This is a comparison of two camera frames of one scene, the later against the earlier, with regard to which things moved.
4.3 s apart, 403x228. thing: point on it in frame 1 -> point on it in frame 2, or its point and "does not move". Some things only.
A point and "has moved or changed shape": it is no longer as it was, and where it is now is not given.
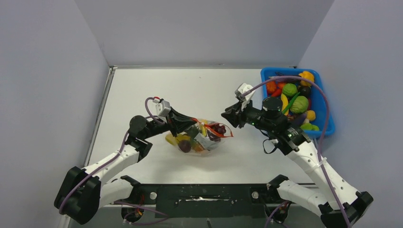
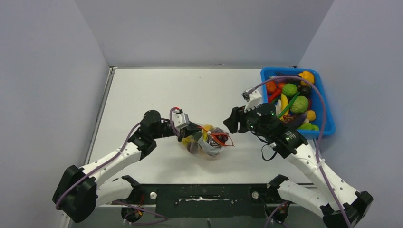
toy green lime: (309, 126) does not move
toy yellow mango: (175, 140) -> (186, 140)
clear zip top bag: (202, 138) has moved or changed shape
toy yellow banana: (284, 103) does not move
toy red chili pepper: (277, 93) does not move
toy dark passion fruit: (185, 145) -> (192, 147)
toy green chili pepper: (291, 101) does not move
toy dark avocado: (304, 91) does not move
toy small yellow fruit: (311, 115) does not move
